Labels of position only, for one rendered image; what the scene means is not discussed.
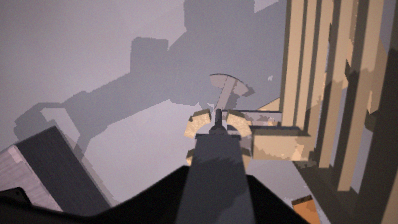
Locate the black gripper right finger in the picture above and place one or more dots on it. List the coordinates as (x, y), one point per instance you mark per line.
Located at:
(268, 208)

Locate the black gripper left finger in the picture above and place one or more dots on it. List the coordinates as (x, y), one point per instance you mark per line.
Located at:
(157, 204)

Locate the orange rectangular block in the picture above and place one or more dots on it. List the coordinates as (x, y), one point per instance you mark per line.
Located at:
(306, 208)

